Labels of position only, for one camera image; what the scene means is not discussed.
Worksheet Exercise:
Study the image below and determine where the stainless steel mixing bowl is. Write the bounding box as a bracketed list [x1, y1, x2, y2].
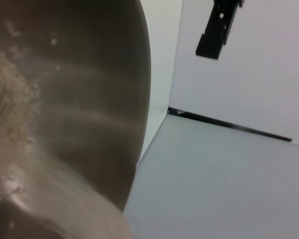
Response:
[0, 0, 152, 217]

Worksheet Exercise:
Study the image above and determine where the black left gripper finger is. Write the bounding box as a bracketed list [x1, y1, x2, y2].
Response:
[195, 0, 245, 59]

